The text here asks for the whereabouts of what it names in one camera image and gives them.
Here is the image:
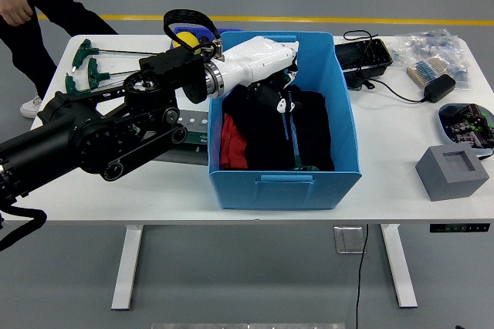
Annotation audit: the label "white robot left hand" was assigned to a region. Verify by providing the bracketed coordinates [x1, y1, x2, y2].
[222, 36, 303, 114]

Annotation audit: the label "person's left hand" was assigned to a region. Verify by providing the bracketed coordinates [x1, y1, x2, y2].
[0, 0, 34, 28]

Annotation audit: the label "small green T-handle hex key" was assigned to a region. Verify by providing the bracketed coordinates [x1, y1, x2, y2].
[280, 72, 297, 141]

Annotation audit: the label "large green T-handle hex key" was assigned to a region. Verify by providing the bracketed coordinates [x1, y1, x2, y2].
[288, 112, 321, 172]

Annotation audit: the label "blue folding storage box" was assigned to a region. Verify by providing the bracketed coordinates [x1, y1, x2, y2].
[207, 30, 363, 211]

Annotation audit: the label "person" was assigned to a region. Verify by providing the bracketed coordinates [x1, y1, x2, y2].
[0, 0, 119, 120]

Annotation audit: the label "small blue plastic bin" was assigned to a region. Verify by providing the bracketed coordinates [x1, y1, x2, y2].
[172, 26, 244, 42]

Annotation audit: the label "yellow lemon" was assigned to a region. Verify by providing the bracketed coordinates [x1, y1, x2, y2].
[172, 31, 202, 56]

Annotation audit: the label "white table leg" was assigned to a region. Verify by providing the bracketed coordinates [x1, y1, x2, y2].
[110, 224, 144, 311]
[380, 223, 418, 310]

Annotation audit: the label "black cloth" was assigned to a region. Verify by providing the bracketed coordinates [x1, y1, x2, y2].
[221, 83, 336, 171]

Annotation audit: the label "red cloth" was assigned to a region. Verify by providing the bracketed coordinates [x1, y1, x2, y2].
[219, 112, 248, 170]

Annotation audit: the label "black table control panel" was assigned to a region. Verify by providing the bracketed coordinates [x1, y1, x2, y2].
[429, 222, 491, 234]

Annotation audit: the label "black plastic tray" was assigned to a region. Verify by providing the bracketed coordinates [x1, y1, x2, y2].
[333, 38, 394, 77]

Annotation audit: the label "metal floor socket plate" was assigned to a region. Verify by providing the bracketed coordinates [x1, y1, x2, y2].
[333, 226, 367, 256]

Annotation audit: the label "grey block with square recess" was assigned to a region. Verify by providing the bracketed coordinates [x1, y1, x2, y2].
[414, 143, 490, 202]

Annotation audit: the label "resistor tape strip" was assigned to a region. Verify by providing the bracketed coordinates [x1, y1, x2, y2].
[406, 56, 451, 89]

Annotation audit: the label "clear bags of blue parts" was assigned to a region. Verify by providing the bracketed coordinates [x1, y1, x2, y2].
[385, 28, 472, 93]

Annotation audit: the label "black power adapter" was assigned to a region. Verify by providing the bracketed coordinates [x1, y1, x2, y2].
[423, 73, 457, 104]

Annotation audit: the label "pale blue dish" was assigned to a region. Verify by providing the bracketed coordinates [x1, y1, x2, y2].
[438, 103, 494, 152]

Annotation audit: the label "pile of electronic parts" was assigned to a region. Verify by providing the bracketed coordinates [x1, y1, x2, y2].
[442, 103, 494, 149]

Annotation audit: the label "long green T-handle hex key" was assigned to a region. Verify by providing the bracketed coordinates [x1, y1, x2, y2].
[72, 38, 157, 71]

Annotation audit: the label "thin black hanging cable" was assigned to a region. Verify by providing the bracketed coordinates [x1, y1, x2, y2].
[354, 224, 370, 329]

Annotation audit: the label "black adapter cable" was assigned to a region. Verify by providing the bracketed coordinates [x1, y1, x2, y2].
[342, 29, 430, 105]

